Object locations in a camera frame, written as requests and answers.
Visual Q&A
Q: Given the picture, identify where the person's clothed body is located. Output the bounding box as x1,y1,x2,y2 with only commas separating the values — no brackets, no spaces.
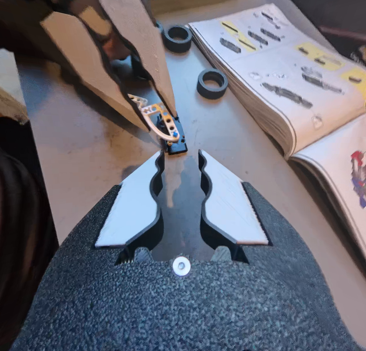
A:
0,116,59,351

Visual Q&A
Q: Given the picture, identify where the black panel brick with pins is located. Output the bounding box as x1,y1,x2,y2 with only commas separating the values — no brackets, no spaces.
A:
156,112,189,156

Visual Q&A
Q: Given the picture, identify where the person's left hand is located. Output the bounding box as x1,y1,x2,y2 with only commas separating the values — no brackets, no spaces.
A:
101,33,133,61

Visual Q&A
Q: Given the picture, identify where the grey desk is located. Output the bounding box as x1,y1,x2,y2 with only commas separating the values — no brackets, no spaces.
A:
14,0,366,300

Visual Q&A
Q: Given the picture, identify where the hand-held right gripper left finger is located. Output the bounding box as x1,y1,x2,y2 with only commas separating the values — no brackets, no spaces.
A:
95,150,165,251

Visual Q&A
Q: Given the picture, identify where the person's left forearm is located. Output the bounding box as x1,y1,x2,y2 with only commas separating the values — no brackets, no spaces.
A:
0,0,75,71

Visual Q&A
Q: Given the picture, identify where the open instruction booklet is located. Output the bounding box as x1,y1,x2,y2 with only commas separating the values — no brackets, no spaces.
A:
187,3,366,260

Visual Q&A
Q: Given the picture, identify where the white curved brick with pin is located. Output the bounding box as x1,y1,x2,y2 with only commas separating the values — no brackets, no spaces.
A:
140,103,180,143

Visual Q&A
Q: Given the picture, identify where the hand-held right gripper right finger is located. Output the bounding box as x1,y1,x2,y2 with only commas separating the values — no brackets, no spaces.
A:
198,150,269,246

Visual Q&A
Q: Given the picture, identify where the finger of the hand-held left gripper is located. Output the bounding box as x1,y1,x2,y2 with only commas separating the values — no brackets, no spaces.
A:
99,0,177,118
40,11,151,132

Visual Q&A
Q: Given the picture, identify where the toy car set box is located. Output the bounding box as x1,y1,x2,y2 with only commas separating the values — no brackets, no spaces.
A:
276,0,366,62

